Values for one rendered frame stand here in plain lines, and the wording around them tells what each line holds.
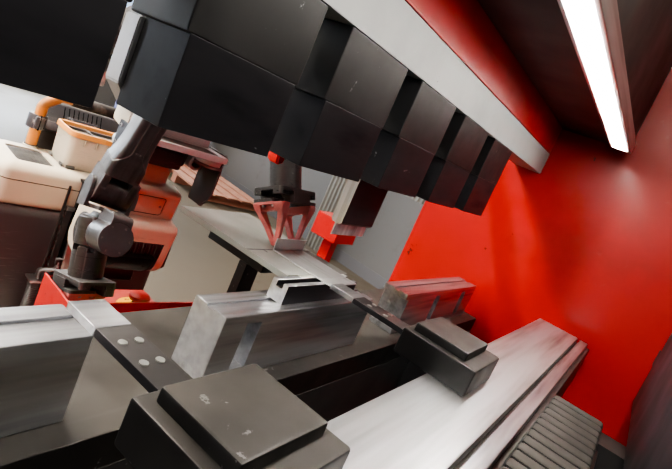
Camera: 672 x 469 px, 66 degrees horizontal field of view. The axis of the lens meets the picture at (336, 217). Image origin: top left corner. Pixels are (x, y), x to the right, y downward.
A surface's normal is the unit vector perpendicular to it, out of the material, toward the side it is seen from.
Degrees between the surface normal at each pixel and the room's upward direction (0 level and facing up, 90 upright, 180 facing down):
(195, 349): 90
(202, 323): 90
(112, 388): 0
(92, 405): 0
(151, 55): 90
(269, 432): 0
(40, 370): 90
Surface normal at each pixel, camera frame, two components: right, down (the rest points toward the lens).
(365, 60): 0.76, 0.41
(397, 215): -0.65, -0.15
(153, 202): 0.59, 0.52
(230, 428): 0.39, -0.91
